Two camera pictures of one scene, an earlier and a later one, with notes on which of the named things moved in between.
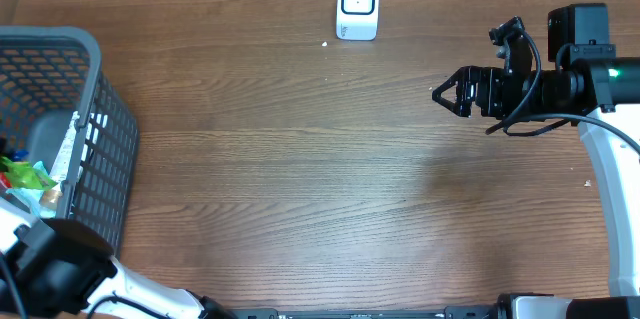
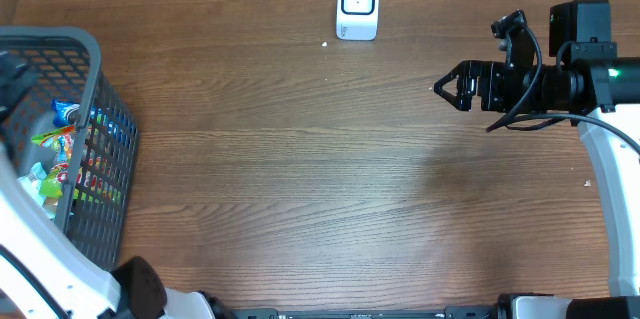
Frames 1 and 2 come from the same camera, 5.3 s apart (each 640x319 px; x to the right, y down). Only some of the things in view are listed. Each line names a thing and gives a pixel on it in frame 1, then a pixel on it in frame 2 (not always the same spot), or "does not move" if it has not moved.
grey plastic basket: [45, 66] does not move
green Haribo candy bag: [23, 175] → [61, 142]
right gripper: [487, 99] does not move
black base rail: [450, 313] does not move
